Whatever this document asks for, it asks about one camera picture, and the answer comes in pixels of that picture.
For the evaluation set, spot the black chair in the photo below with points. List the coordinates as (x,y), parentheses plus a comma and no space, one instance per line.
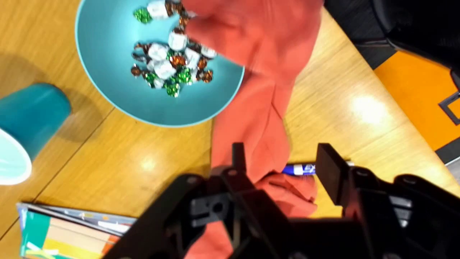
(413,25)

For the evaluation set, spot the teal bowl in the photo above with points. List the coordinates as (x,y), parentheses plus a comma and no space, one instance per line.
(107,64)

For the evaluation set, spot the blue marker pen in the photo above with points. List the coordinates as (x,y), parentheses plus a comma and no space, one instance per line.
(300,169)

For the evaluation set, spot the heap of wrapped candies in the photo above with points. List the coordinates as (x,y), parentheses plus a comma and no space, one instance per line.
(172,61)

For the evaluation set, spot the orange sweatshirt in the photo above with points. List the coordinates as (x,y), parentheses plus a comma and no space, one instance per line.
(258,90)

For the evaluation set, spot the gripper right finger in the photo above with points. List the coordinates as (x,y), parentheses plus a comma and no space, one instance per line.
(373,205)

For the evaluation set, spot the colourful book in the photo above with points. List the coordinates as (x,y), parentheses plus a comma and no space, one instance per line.
(68,237)

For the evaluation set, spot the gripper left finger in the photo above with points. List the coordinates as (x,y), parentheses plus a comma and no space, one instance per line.
(215,205)

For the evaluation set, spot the teal cup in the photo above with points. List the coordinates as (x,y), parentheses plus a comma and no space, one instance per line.
(28,122)

